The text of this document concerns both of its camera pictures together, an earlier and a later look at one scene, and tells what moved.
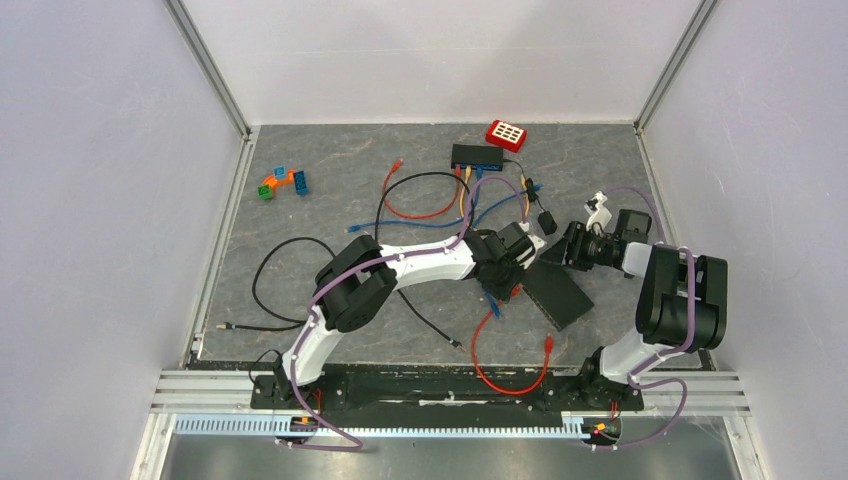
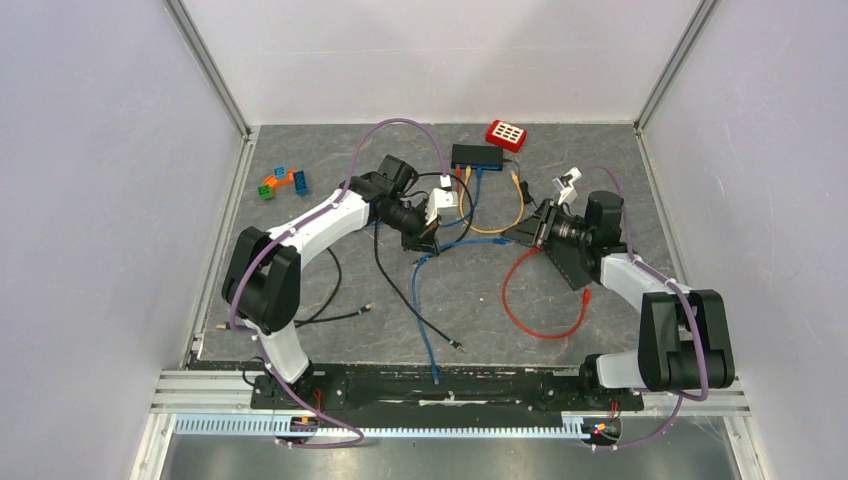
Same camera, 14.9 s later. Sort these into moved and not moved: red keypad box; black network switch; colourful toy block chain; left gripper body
Moved: left gripper body
Not moved: red keypad box; black network switch; colourful toy block chain
